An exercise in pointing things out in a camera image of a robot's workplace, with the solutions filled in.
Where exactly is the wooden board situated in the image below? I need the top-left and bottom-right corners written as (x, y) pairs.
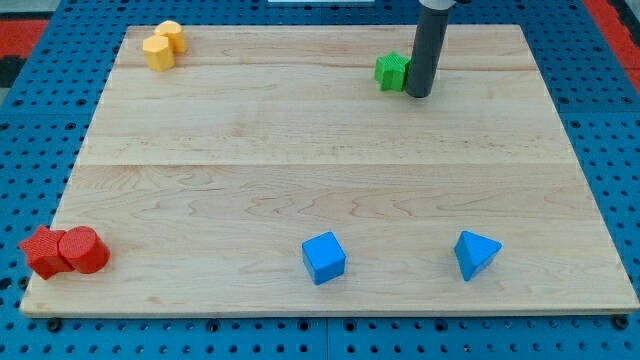
top-left (20, 25), bottom-right (639, 318)

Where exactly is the green star block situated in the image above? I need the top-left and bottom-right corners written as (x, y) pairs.
top-left (374, 51), bottom-right (410, 92)

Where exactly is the red star block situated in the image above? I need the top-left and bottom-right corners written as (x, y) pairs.
top-left (18, 225), bottom-right (73, 280)

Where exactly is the blue triangle block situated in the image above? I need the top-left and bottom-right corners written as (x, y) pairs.
top-left (454, 230), bottom-right (503, 281)

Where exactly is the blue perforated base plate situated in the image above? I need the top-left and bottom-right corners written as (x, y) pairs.
top-left (1, 0), bottom-right (639, 359)

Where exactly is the red cylinder block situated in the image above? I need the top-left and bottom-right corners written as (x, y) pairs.
top-left (58, 226), bottom-right (110, 274)

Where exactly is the yellow block rear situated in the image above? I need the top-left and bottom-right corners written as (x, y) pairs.
top-left (154, 20), bottom-right (188, 53)

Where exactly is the blue cube block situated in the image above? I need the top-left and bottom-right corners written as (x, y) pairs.
top-left (301, 232), bottom-right (347, 285)

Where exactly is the yellow hexagon block front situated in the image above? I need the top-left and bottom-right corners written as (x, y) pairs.
top-left (142, 35), bottom-right (175, 72)

